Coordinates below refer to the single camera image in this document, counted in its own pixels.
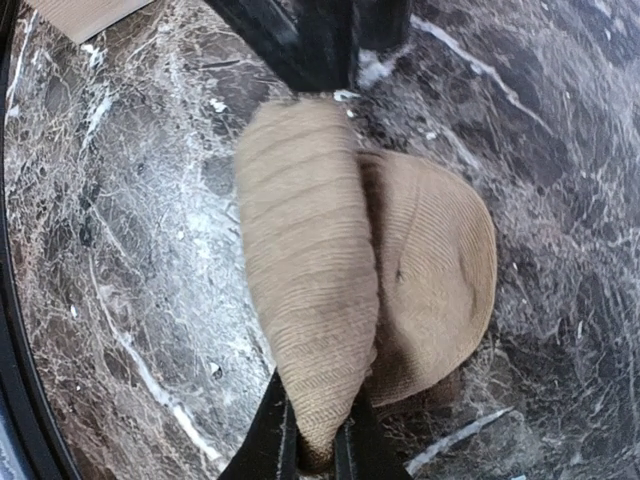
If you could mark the wooden compartment tray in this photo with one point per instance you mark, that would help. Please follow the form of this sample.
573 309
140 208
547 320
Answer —
80 20

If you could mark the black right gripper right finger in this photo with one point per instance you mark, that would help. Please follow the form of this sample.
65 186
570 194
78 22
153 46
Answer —
360 448

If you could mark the tan ribbed sock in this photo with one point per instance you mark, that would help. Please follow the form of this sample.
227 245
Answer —
368 269

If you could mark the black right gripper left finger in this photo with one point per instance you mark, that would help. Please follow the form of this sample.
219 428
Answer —
269 449

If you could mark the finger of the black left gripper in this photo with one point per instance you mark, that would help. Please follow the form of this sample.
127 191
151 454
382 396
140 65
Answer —
383 24
312 49

